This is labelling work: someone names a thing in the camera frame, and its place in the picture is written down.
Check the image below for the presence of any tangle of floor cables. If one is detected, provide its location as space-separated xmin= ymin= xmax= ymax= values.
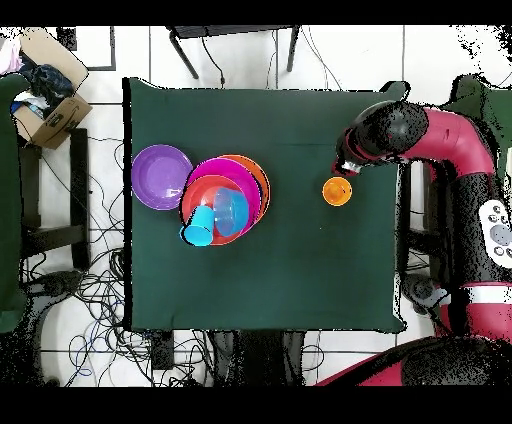
xmin=19 ymin=135 xmax=225 ymax=387

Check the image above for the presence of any large pink bowl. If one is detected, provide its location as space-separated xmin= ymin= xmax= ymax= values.
xmin=185 ymin=157 xmax=263 ymax=233

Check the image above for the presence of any purple bowl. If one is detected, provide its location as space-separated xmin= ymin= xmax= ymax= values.
xmin=130 ymin=144 xmax=195 ymax=212

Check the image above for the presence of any cardboard box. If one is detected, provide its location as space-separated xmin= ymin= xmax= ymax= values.
xmin=11 ymin=26 xmax=94 ymax=151

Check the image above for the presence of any orange cup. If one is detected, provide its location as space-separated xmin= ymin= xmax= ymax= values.
xmin=321 ymin=176 xmax=354 ymax=208

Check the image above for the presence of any light blue cup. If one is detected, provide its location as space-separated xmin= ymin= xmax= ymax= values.
xmin=179 ymin=204 xmax=216 ymax=248

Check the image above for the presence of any light blue shallow bowl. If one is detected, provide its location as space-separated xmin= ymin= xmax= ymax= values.
xmin=212 ymin=186 xmax=251 ymax=238

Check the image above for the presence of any red bowl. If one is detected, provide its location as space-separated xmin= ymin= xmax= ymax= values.
xmin=179 ymin=174 xmax=254 ymax=246

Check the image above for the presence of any black metal frame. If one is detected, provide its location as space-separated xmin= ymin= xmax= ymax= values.
xmin=17 ymin=127 xmax=91 ymax=271

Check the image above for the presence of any dark green tablecloth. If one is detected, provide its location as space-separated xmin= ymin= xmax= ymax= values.
xmin=122 ymin=76 xmax=409 ymax=332

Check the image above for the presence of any dark blue clothes bundle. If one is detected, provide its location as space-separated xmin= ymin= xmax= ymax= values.
xmin=17 ymin=51 xmax=77 ymax=117

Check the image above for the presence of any green covered side table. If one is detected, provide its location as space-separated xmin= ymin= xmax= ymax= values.
xmin=439 ymin=74 xmax=512 ymax=181
xmin=0 ymin=73 xmax=32 ymax=335

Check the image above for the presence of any black floor equipment with knob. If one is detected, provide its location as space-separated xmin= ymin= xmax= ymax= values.
xmin=23 ymin=269 xmax=85 ymax=307

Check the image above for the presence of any black metal stand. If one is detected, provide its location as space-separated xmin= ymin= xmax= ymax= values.
xmin=165 ymin=24 xmax=302 ymax=80

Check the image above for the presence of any pale pink cloth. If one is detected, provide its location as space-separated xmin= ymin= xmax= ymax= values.
xmin=0 ymin=35 xmax=24 ymax=76

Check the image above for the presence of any black power strip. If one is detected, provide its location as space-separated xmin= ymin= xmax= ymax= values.
xmin=150 ymin=330 xmax=176 ymax=371

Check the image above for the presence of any large orange bowl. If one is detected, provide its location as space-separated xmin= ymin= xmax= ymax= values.
xmin=217 ymin=154 xmax=272 ymax=223

